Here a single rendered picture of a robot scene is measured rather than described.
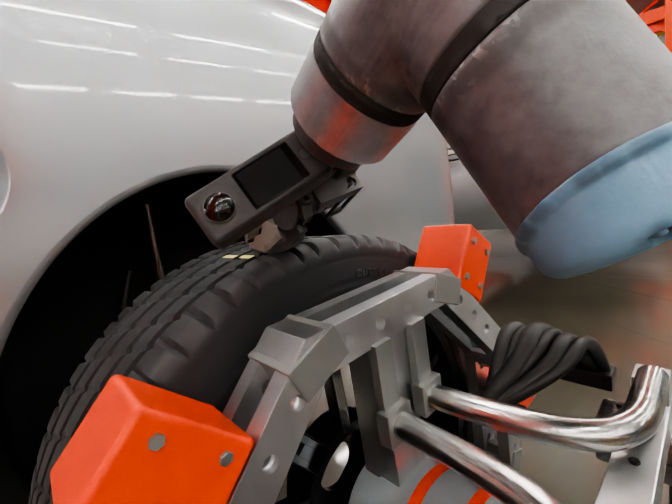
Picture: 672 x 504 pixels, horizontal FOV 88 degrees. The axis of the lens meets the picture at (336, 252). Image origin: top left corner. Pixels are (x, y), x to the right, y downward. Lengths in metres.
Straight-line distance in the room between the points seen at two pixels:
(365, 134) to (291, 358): 0.18
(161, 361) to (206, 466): 0.11
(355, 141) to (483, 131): 0.10
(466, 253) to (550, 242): 0.30
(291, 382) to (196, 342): 0.10
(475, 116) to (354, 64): 0.08
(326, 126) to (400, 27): 0.08
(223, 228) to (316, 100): 0.12
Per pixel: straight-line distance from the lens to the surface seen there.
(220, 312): 0.34
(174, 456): 0.26
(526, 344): 0.44
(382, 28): 0.21
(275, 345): 0.31
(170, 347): 0.35
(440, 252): 0.49
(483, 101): 0.18
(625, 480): 0.39
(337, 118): 0.24
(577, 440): 0.37
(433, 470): 0.46
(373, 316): 0.34
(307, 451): 0.47
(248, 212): 0.28
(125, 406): 0.26
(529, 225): 0.18
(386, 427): 0.37
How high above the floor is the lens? 1.23
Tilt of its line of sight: 9 degrees down
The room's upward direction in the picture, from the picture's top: 9 degrees counter-clockwise
